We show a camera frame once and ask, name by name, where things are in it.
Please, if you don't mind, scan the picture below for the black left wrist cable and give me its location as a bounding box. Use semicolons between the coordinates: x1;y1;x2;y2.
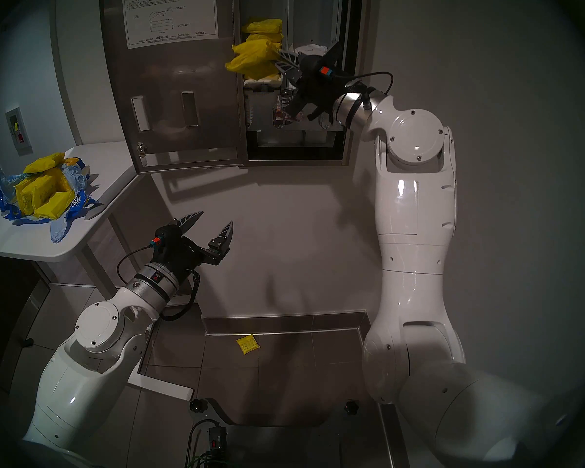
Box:
116;244;201;322

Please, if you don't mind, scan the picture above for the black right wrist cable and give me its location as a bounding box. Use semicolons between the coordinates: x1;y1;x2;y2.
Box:
331;71;395;111

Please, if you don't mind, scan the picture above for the black power box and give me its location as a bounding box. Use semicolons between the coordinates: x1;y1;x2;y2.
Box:
209;426;227;460

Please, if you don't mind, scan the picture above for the black and green cable bundle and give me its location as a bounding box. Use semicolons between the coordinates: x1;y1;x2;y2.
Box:
184;418;225;468

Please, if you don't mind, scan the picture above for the white pedestal table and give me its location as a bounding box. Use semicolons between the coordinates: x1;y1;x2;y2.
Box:
0;140;195;402

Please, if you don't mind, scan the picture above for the dark robot base platform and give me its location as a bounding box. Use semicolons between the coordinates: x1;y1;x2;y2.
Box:
207;398;351;468

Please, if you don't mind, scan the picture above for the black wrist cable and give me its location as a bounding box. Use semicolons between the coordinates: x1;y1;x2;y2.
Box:
331;71;395;111
116;244;201;322

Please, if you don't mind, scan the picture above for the chrome dispensing lever mechanism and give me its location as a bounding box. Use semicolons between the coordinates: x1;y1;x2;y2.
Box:
272;88;300;129

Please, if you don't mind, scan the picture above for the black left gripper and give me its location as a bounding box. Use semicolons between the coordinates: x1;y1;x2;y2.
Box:
150;211;235;278

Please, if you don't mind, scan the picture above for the blue plastic pad bag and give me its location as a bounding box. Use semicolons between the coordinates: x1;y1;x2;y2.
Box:
0;156;100;243

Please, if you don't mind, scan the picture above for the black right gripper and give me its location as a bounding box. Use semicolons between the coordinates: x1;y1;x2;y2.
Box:
272;41;355;122

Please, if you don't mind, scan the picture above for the stainless steel dispenser cabinet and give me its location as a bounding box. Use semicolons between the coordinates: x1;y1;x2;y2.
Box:
234;0;373;167

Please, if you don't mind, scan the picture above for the stainless steel dispenser door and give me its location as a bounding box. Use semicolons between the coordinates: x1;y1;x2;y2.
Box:
100;0;248;174

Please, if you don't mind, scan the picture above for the white instruction sheet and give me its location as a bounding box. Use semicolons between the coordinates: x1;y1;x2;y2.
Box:
122;0;219;49

